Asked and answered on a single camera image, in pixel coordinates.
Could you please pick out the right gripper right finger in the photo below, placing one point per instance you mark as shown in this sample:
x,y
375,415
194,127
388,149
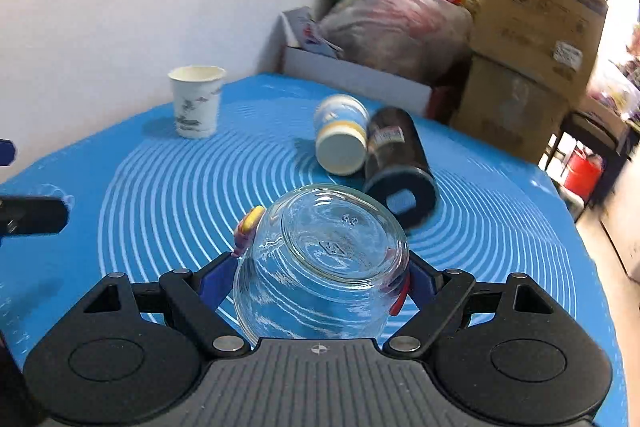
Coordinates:
x,y
439,297

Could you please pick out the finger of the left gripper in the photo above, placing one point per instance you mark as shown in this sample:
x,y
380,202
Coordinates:
x,y
32,215
7,152

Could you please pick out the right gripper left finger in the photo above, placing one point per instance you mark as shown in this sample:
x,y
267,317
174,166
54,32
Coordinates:
x,y
191,301

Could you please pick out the clear glass jar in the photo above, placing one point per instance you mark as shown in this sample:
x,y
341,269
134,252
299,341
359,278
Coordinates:
x,y
322,262

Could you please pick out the sailboat print paper cup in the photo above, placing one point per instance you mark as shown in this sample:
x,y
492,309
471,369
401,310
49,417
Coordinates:
x,y
340,134

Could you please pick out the white paper cup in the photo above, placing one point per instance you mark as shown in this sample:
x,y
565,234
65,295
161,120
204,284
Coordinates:
x,y
197,92

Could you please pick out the blue silicone baking mat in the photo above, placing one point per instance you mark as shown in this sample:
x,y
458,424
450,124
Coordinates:
x,y
150,280

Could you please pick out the black cylindrical bottle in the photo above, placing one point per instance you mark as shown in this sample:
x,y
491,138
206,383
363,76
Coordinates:
x,y
396,171

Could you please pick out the red bucket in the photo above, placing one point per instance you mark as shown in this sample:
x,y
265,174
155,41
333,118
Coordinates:
x,y
583,171

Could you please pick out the lower brown cardboard box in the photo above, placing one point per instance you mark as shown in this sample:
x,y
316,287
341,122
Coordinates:
x,y
507,110

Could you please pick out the black metal chair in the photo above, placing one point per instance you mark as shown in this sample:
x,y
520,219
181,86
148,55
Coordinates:
x,y
615,152

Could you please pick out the clear plastic bag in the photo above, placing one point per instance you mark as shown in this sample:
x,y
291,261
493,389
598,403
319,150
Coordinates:
x,y
415,39

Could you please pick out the white cardboard box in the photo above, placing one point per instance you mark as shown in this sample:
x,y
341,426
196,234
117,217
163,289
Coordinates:
x,y
308,56

